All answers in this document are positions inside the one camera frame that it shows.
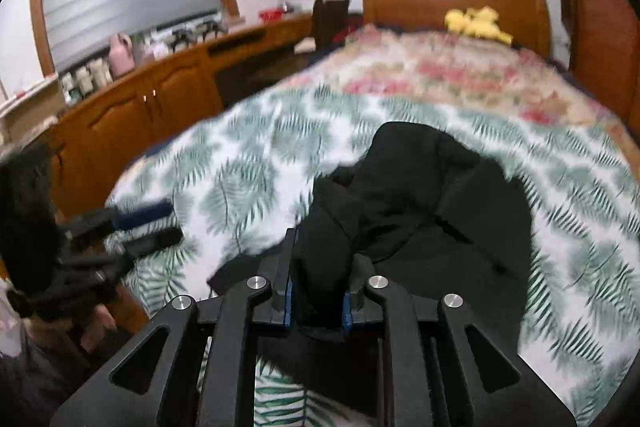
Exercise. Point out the pink jug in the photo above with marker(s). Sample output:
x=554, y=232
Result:
x=121, y=57

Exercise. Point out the person's body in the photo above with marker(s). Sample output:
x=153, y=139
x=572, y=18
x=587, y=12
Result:
x=30, y=387

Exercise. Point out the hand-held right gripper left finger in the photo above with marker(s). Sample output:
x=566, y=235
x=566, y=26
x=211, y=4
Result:
x=289, y=307

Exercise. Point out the black coat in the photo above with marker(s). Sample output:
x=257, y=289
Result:
x=425, y=217

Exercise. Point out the person's left forearm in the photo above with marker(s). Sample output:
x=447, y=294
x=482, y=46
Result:
x=25, y=207

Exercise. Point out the cluster of small jars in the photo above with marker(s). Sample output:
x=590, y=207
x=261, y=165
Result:
x=87, y=79

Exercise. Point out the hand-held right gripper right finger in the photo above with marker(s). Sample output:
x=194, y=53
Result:
x=348, y=314

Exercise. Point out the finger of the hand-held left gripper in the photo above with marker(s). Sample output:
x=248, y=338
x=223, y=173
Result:
x=150, y=243
x=135, y=216

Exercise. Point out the red bowl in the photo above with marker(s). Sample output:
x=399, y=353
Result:
x=271, y=16

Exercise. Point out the wooden bed headboard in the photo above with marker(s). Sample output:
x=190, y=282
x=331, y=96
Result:
x=415, y=2

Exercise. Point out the bed with leaf-print cover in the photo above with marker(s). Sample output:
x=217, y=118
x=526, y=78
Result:
x=250, y=157

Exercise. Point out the dark chair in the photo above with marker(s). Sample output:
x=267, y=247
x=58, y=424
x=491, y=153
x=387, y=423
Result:
x=330, y=22

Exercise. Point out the wooden louvered wardrobe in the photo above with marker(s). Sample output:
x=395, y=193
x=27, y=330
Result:
x=595, y=32

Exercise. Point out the black device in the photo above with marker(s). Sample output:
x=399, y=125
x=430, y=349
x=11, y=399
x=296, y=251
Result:
x=210, y=31
x=181, y=39

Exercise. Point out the person's left hand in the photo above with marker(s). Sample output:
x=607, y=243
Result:
x=97, y=327

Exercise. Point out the wooden desk cabinet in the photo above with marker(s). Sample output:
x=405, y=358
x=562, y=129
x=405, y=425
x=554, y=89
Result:
x=125, y=117

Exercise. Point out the yellow plush toy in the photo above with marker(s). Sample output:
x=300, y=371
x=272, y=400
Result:
x=470, y=24

